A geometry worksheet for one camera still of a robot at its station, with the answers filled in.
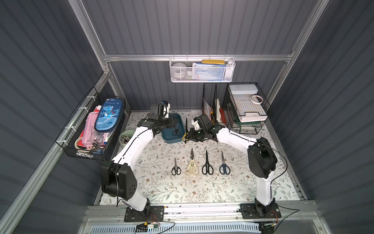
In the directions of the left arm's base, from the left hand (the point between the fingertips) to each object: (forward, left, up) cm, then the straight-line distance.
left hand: (174, 120), depth 84 cm
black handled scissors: (-20, -20, -23) cm, 36 cm away
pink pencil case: (-16, +38, +7) cm, 42 cm away
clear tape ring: (+19, -55, -3) cm, 58 cm away
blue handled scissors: (-20, -30, -23) cm, 43 cm away
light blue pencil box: (+30, -48, -1) cm, 57 cm away
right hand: (-4, -8, -10) cm, 13 cm away
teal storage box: (+7, +2, -23) cm, 24 cm away
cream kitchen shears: (-19, -10, -23) cm, 31 cm away
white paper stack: (+6, -50, -4) cm, 50 cm away
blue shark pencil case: (-8, +31, +12) cm, 34 cm away
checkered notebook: (+16, -45, -3) cm, 48 cm away
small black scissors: (-20, 0, -23) cm, 31 cm away
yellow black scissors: (-5, -6, -12) cm, 14 cm away
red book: (+28, -35, -21) cm, 50 cm away
